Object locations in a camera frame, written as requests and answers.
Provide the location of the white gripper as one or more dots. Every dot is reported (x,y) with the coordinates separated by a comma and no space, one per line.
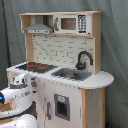
(22,79)

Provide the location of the red stove knob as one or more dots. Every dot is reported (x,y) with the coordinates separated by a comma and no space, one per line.
(33,84)

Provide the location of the oven door with handle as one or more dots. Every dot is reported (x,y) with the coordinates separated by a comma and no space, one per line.
(33,112)

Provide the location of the white microwave door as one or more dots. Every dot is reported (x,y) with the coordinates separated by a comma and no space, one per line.
(73,24)

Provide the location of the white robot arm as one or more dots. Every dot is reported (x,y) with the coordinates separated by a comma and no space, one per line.
(19,94)

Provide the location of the wooden toy kitchen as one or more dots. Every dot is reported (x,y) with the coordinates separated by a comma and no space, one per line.
(61,50)

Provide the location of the black stovetop red burners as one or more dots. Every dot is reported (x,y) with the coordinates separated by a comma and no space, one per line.
(36,67)

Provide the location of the white dishwasher cabinet door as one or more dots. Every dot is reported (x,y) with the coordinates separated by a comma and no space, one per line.
(63,105)

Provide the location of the grey toy sink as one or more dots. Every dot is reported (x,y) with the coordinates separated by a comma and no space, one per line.
(72,74)

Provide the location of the grey range hood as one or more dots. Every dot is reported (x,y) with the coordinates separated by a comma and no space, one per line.
(38,27)

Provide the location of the black toy faucet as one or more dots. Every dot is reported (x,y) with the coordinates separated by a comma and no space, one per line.
(81,64)

